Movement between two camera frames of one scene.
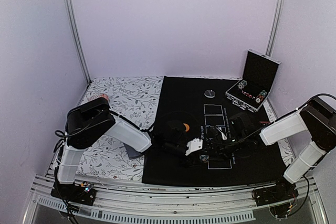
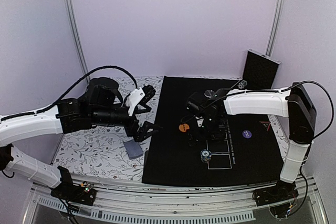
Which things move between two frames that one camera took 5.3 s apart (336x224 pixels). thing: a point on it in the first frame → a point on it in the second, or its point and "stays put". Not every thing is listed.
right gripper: [218, 147] → [196, 135]
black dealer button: [209, 93] stays put
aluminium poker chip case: [259, 76] stays put
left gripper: [188, 163] → [140, 135]
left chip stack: [241, 84] stays put
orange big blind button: [187, 127] stays put
